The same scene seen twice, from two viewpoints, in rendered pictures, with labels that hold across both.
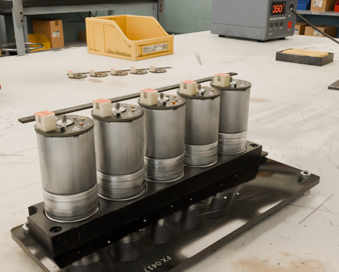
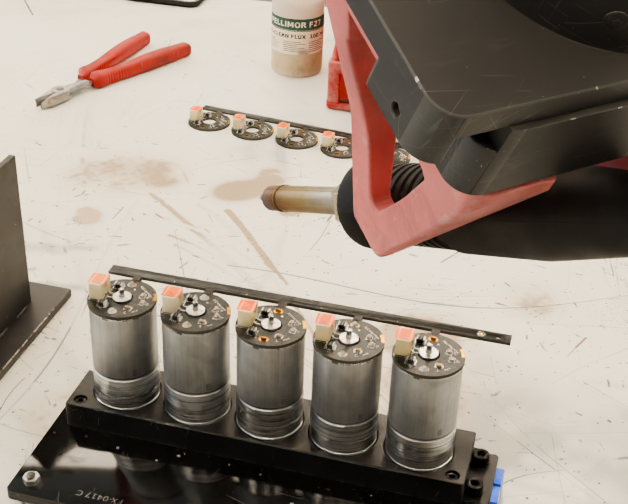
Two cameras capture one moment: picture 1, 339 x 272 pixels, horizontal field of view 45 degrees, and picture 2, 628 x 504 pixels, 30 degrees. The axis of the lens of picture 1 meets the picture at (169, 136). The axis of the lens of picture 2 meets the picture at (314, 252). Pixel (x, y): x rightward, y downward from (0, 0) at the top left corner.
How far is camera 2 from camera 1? 0.34 m
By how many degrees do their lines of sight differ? 52
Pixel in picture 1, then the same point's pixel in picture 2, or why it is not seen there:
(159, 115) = (239, 344)
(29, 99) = not seen: hidden behind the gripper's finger
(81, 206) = (109, 393)
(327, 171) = not seen: outside the picture
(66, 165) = (96, 342)
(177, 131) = (261, 378)
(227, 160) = (365, 463)
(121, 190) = (170, 404)
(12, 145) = (304, 260)
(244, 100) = (416, 392)
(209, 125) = (329, 395)
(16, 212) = not seen: hidden behind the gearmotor
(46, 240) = (70, 403)
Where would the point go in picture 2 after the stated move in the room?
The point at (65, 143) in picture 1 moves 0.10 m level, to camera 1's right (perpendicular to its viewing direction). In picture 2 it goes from (95, 320) to (228, 489)
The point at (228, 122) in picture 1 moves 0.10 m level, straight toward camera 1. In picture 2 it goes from (392, 410) to (108, 481)
